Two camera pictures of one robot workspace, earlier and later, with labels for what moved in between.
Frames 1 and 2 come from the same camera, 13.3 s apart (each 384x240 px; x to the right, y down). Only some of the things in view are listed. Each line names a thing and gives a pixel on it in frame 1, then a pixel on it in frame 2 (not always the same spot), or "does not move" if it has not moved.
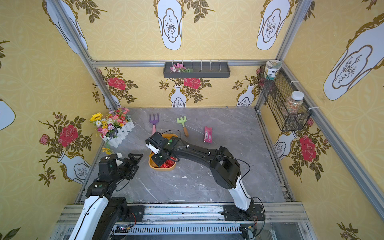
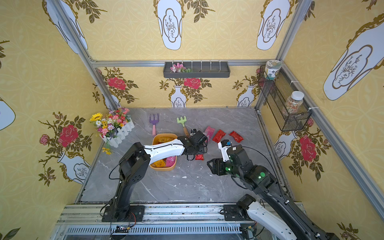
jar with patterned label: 272,68 does not move
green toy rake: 183,121 does not move
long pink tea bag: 208,137 does not move
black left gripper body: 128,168 → 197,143
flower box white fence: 113,127 does not move
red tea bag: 169,162 → 218,137
